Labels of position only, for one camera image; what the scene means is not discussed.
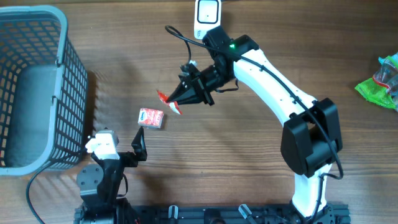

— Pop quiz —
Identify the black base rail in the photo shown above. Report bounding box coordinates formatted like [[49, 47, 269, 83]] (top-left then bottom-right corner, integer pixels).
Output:
[[73, 203, 351, 224]]

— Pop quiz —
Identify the grey plastic basket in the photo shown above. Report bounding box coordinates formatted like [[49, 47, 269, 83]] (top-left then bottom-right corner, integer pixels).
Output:
[[1, 5, 88, 176]]

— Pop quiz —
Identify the teal tissue pack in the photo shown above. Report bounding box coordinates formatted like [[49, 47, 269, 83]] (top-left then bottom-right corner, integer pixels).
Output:
[[390, 53, 398, 66]]

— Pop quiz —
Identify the green candy bag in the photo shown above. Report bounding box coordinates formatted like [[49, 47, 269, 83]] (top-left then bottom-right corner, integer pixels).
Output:
[[354, 56, 397, 111]]

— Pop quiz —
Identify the red Kleenex tissue pack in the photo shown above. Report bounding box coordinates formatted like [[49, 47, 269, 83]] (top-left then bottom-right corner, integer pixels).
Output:
[[137, 108, 164, 129]]

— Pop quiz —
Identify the black camera cable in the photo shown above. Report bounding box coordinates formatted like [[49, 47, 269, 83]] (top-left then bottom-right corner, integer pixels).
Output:
[[25, 149, 88, 224], [164, 24, 345, 218]]

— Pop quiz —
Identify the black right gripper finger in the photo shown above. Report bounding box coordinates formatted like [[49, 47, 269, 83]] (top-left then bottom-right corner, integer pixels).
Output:
[[169, 95, 203, 105], [167, 80, 197, 102]]

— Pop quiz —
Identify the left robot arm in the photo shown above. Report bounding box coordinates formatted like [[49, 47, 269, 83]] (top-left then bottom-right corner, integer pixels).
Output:
[[73, 127, 147, 224]]

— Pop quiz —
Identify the white barcode scanner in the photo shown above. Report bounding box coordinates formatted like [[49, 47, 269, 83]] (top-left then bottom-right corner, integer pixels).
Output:
[[194, 0, 222, 40]]

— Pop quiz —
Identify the black right camera cable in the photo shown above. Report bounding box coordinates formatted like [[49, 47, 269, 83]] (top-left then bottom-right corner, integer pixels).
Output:
[[164, 24, 345, 218]]

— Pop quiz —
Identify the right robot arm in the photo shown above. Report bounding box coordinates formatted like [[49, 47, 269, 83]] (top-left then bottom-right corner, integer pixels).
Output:
[[165, 26, 344, 223]]

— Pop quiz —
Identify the red coffee stick sachet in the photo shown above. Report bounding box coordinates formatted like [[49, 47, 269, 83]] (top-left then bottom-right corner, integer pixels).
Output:
[[157, 90, 182, 115]]

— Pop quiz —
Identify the black left camera cable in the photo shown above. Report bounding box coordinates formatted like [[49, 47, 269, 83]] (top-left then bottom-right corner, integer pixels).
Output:
[[25, 149, 88, 224]]

